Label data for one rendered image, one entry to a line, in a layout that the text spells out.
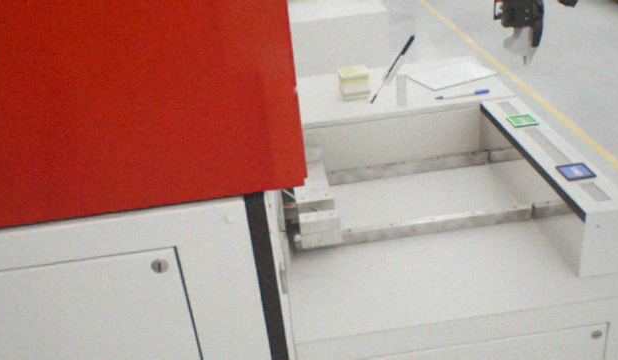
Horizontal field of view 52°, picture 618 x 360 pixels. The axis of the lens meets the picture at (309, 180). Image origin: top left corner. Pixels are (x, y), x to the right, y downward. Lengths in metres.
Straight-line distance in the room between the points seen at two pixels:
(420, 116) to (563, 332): 0.65
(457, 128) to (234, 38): 1.07
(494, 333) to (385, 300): 0.20
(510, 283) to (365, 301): 0.27
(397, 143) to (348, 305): 0.58
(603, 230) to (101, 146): 0.87
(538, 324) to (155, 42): 0.84
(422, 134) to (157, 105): 1.04
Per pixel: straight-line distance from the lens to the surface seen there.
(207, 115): 0.69
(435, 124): 1.64
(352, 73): 1.68
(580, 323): 1.26
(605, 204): 1.24
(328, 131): 1.59
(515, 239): 1.37
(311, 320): 1.17
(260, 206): 0.74
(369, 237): 1.35
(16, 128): 0.74
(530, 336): 1.24
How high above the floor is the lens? 1.57
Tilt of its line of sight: 28 degrees down
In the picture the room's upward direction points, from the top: 7 degrees counter-clockwise
